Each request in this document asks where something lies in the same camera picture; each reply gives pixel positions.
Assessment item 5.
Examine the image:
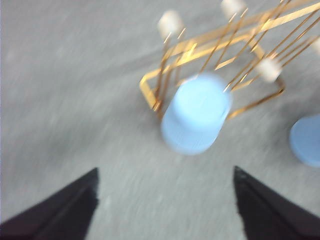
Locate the blue ribbed plastic cup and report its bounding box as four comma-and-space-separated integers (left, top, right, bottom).
161, 73, 232, 156
289, 114, 320, 167

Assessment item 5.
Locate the gold wire cup rack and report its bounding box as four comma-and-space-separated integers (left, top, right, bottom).
139, 0, 320, 118

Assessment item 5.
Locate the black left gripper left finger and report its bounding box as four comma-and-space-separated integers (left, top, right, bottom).
0, 168, 99, 240

